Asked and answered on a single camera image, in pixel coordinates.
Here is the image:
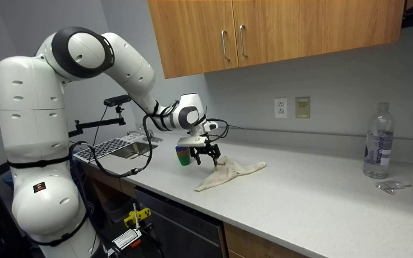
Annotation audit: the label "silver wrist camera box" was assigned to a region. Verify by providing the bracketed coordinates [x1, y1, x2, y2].
[176, 135, 209, 151]

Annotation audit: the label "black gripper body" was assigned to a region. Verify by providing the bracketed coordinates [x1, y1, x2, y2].
[188, 142, 222, 159]

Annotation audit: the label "white wall power outlet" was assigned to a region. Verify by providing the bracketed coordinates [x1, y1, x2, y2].
[274, 98, 288, 120]

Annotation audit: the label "checkered drying mat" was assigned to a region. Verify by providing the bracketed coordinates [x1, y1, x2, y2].
[73, 136, 132, 162]

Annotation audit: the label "metal cabinet door handle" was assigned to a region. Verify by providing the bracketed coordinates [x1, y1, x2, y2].
[236, 24, 249, 60]
[219, 29, 232, 63]

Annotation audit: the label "black camera on mount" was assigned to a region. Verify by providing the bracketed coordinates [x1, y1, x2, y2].
[101, 93, 133, 108]

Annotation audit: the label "steel sink basin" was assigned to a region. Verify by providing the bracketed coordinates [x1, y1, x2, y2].
[110, 141, 159, 161]

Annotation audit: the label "white red control device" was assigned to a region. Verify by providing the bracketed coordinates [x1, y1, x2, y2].
[109, 227, 145, 252]

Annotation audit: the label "clear plastic water bottle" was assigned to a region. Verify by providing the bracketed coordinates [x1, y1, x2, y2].
[361, 100, 395, 181]

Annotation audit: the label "stacked blue green cups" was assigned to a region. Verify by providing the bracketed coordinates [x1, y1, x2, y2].
[175, 145, 192, 168]

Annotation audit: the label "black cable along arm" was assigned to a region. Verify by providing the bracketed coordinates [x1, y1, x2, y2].
[69, 113, 156, 179]

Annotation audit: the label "wooden cabinet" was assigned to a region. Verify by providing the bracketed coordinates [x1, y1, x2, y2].
[222, 221, 309, 258]
[146, 0, 407, 80]

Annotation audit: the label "crumpled clear plastic wrapper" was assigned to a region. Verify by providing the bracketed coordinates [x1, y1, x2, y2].
[374, 179, 413, 195]

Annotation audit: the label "yellow clamp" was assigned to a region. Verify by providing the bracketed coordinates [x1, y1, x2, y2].
[122, 205, 153, 229]

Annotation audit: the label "wooden upper cabinet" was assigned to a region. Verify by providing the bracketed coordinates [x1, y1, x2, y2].
[146, 0, 407, 80]

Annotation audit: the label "stained beige cloth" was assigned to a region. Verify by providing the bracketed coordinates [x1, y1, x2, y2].
[193, 155, 268, 194]

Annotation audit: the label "beige wall plate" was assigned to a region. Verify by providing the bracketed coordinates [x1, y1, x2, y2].
[294, 95, 312, 120]

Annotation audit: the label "wooden lower cabinet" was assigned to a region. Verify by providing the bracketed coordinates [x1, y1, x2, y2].
[222, 221, 309, 258]

